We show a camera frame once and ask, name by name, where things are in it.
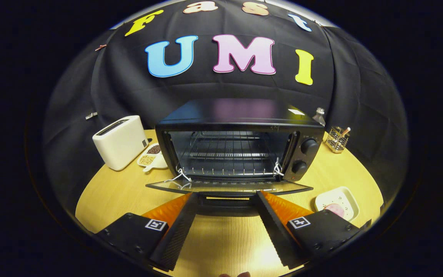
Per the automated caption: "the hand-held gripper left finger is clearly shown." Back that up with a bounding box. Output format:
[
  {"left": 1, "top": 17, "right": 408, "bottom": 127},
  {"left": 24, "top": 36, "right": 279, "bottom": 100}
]
[{"left": 95, "top": 192, "right": 199, "bottom": 271}]

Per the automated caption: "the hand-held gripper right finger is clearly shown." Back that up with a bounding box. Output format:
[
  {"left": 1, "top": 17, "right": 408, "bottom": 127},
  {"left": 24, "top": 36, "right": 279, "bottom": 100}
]
[{"left": 255, "top": 191, "right": 372, "bottom": 270}]

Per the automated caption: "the pink ham slice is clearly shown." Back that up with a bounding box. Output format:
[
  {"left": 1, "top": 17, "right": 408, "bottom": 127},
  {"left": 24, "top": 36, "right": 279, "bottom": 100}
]
[{"left": 323, "top": 203, "right": 345, "bottom": 218}]

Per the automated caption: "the cream square plate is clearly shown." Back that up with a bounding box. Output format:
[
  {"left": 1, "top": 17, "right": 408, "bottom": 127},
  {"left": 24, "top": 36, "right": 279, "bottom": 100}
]
[{"left": 315, "top": 187, "right": 360, "bottom": 222}]

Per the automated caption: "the black toaster oven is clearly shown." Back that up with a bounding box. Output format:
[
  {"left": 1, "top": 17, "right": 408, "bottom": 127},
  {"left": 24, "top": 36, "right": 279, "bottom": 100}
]
[{"left": 146, "top": 98, "right": 326, "bottom": 216}]

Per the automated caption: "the white toaster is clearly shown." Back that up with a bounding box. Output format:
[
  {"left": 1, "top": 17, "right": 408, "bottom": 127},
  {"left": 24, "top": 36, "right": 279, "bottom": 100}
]
[{"left": 92, "top": 115, "right": 149, "bottom": 171}]

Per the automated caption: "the white condiment dish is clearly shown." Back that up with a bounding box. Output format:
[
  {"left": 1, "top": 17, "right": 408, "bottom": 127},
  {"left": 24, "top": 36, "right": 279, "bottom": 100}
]
[{"left": 137, "top": 143, "right": 168, "bottom": 172}]

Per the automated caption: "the clear plastic bottle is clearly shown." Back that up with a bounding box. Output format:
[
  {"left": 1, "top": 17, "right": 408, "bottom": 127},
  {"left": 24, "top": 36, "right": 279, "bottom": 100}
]
[{"left": 313, "top": 108, "right": 326, "bottom": 127}]

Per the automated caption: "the black backdrop cloth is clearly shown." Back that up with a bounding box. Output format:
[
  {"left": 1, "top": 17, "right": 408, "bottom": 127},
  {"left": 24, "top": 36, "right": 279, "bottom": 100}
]
[{"left": 41, "top": 0, "right": 410, "bottom": 216}]

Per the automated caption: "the metal wire rack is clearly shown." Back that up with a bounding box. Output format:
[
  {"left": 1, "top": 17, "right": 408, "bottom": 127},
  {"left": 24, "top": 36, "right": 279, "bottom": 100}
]
[{"left": 325, "top": 126, "right": 351, "bottom": 154}]

